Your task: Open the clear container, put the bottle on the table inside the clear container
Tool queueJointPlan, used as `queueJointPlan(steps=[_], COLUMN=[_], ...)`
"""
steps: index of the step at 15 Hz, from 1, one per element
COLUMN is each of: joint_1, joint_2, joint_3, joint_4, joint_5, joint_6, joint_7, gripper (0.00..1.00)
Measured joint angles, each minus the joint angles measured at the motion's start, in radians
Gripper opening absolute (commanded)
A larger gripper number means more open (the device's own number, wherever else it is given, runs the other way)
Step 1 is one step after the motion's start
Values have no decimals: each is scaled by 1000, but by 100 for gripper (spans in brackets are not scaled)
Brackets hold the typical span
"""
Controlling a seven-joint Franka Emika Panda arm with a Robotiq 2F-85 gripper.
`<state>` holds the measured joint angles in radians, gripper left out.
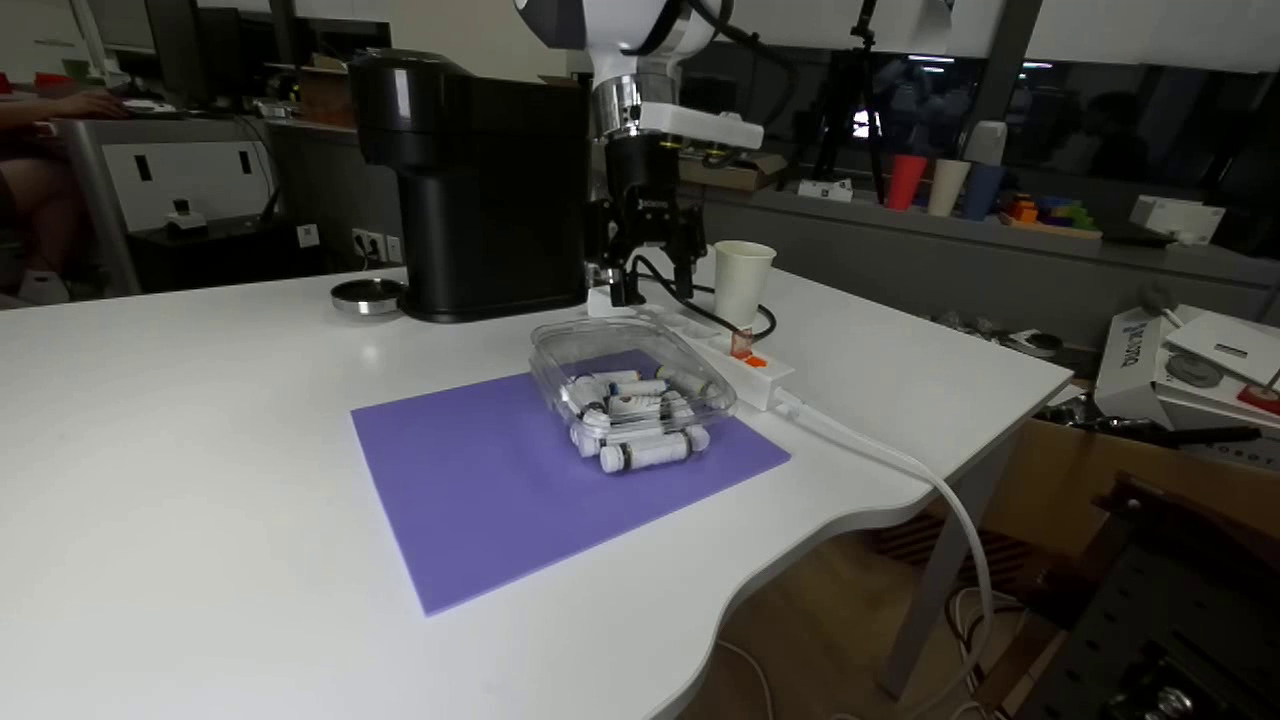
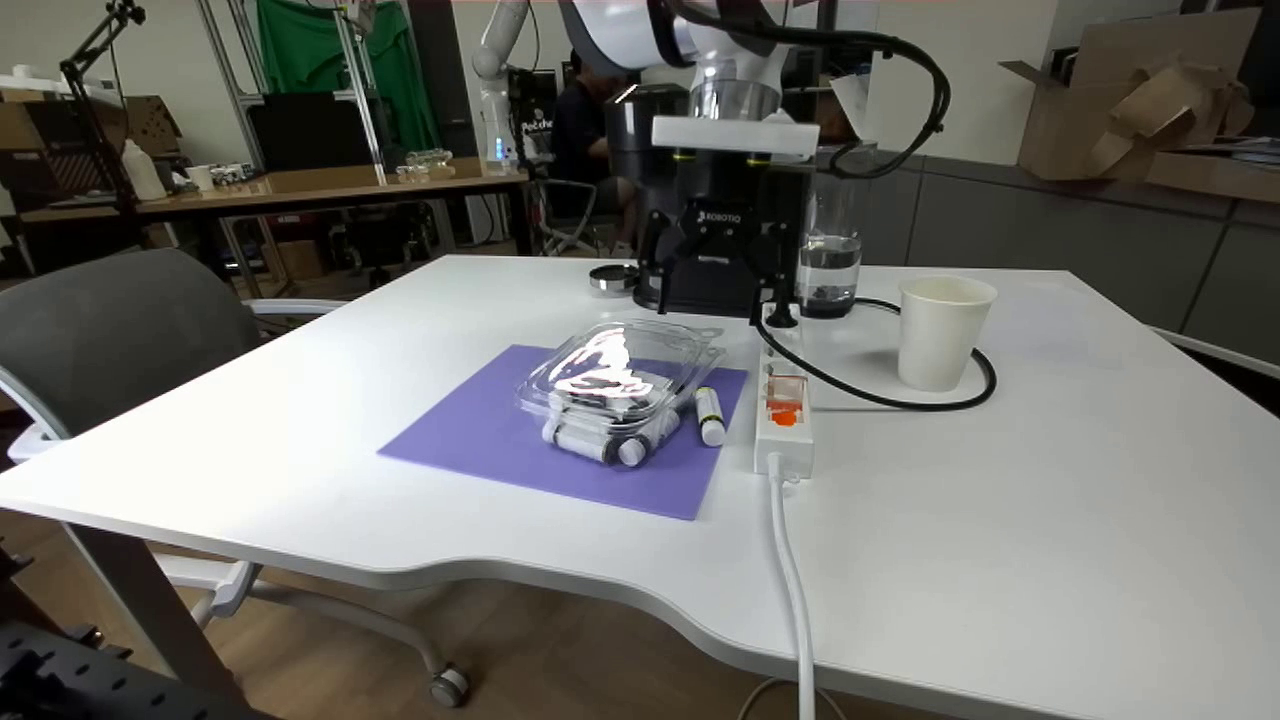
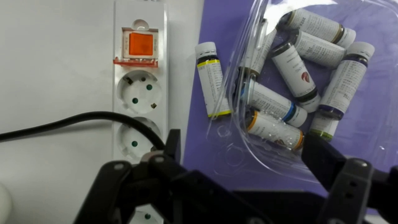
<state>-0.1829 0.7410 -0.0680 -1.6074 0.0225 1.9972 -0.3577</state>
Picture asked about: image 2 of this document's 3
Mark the purple rectangular mat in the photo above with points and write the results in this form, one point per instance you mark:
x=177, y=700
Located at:
x=467, y=432

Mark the white power strip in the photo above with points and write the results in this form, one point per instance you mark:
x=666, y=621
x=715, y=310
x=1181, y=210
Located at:
x=786, y=427

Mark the black microphone stand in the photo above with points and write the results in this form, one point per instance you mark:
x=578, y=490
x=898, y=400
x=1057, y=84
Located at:
x=104, y=92

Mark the black perforated metal frame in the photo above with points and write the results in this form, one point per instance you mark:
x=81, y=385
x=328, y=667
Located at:
x=81, y=680

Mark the flat cardboard box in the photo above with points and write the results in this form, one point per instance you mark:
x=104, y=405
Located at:
x=1206, y=174

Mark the clear drinking glass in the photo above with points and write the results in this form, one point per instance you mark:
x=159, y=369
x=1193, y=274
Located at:
x=829, y=274

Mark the grey table leg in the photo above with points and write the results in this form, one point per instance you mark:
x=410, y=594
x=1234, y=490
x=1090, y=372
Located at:
x=147, y=604

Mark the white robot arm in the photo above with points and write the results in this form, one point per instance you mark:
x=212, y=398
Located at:
x=614, y=27

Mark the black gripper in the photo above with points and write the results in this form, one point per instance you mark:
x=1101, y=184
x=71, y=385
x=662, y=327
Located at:
x=720, y=203

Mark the clear plastic clamshell container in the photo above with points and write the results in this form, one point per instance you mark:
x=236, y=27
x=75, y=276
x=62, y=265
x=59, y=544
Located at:
x=614, y=361

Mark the open cardboard box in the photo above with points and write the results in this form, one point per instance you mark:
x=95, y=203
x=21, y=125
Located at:
x=1107, y=122

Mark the small white plastic bottle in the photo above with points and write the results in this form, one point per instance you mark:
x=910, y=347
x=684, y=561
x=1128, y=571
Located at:
x=710, y=419
x=572, y=432
x=634, y=449

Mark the black coffee machine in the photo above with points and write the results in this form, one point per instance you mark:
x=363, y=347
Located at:
x=792, y=224

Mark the round silver black disc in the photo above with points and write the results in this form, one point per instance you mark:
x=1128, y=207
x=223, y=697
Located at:
x=609, y=276

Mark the wooden desk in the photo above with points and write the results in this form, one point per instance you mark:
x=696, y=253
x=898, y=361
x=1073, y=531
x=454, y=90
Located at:
x=266, y=184

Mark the grey low cabinet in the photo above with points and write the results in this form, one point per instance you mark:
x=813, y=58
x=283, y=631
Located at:
x=1066, y=240

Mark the white paper cup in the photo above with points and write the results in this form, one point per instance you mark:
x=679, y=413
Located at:
x=946, y=333

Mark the green cloth backdrop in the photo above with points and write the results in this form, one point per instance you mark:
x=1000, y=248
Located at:
x=320, y=60

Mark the grey office chair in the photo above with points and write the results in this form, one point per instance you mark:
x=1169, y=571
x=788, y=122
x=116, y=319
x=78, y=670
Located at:
x=121, y=333

